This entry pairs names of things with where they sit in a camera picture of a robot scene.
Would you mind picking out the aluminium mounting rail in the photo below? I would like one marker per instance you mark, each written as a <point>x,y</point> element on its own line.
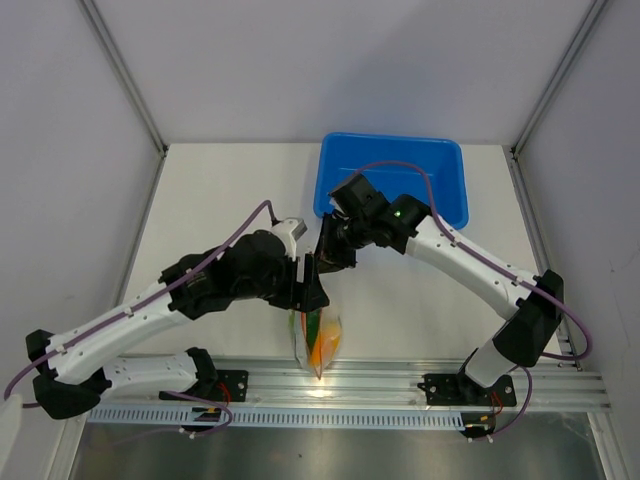
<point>392,384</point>

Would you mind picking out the green cucumber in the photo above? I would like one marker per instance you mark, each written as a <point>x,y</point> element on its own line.
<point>311,323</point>

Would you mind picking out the yellow orange mango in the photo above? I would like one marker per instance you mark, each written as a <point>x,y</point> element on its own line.
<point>326,346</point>

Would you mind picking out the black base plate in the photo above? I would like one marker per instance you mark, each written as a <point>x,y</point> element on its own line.
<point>448,389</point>
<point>230,386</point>

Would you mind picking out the aluminium frame post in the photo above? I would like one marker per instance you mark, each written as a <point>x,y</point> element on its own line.
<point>121,72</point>
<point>568,60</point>

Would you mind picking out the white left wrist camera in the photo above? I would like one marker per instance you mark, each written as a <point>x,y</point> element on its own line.
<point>289,231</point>

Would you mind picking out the blue plastic bin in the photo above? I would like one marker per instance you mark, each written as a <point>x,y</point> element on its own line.
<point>402,162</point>

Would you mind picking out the white slotted cable duct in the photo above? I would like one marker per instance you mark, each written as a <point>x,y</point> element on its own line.
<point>247,416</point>

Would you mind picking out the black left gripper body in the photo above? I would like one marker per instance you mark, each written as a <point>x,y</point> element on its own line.
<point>280,289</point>

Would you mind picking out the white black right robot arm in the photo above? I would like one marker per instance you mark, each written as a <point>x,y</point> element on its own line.
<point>528,304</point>

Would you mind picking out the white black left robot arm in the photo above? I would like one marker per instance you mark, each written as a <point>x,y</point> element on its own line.
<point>79,369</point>

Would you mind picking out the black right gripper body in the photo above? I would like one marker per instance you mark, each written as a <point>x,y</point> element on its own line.
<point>359,225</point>

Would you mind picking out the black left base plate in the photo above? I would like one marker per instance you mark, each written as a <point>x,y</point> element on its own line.
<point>230,386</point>

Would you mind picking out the right aluminium frame post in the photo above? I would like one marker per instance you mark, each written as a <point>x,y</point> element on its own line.
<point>568,60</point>

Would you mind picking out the clear zip bag orange zipper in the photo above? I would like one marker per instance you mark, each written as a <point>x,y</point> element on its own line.
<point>300,349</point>

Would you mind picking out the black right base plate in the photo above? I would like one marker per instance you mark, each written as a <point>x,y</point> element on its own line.
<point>448,389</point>

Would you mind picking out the left aluminium frame post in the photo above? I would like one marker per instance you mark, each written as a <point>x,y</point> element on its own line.
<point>121,72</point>

